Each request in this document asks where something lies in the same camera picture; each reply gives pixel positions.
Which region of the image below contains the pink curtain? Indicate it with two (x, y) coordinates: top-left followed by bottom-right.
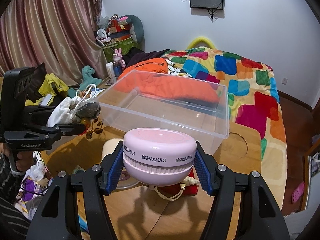
(1, 0), (106, 85)

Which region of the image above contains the clear plastic storage bin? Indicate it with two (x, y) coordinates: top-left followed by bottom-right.
(98, 81), (229, 154)

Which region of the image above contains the teal dinosaur plush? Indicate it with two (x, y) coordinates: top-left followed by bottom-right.
(67, 66), (102, 98)

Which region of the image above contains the person's left hand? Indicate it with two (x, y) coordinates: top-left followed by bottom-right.
(1, 143), (34, 172)

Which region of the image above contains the pink croc slipper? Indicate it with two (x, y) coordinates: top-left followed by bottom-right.
(291, 181), (305, 204)

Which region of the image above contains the red velvet pouch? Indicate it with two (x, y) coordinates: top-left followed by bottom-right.
(160, 170), (200, 196)

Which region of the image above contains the orange quilted jacket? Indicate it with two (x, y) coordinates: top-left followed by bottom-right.
(114, 58), (219, 103)

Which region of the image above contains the pink bunny figure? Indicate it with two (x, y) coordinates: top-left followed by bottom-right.
(113, 48), (126, 69)

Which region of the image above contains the colourful patchwork blanket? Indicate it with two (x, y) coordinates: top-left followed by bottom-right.
(162, 47), (287, 206)

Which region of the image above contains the grey plush with boxes pile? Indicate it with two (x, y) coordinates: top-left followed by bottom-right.
(95, 14), (144, 46)

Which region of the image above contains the white drawstring cloth pouch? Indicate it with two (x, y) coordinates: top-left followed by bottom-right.
(47, 83), (101, 127)

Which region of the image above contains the pink round Huntoor case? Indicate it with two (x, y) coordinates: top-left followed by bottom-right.
(123, 128), (197, 186)

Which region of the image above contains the yellow curved pillow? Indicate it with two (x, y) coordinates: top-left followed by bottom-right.
(186, 36), (216, 50)

